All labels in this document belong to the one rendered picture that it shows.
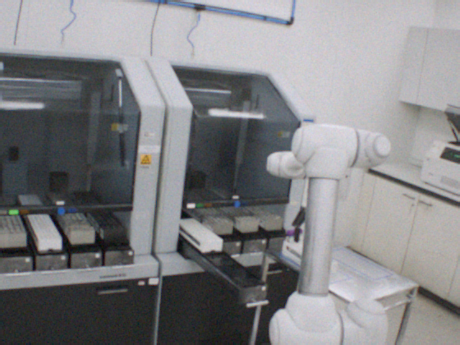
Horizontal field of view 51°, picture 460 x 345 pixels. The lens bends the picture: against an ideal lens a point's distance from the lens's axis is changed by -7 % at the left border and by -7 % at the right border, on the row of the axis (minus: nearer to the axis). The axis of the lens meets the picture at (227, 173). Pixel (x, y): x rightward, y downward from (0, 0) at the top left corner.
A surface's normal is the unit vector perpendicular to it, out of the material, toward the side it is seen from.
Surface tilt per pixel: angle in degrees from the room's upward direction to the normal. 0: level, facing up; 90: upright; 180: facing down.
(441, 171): 90
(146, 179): 90
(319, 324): 69
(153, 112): 90
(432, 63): 90
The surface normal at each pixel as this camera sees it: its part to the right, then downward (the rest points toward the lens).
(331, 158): 0.07, 0.04
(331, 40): 0.50, 0.26
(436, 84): -0.86, 0.01
